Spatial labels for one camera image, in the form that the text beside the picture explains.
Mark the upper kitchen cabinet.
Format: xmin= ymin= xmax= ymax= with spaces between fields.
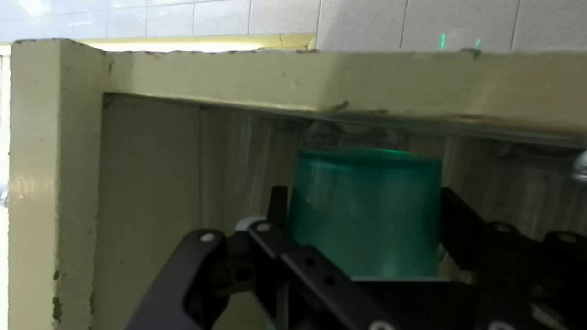
xmin=7 ymin=39 xmax=587 ymax=330

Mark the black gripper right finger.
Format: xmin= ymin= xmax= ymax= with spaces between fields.
xmin=437 ymin=186 xmax=587 ymax=330

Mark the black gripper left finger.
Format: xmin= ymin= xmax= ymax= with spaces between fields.
xmin=125 ymin=186 xmax=398 ymax=330

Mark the teal plastic cup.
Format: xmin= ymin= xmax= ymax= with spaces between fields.
xmin=288 ymin=149 xmax=442 ymax=279

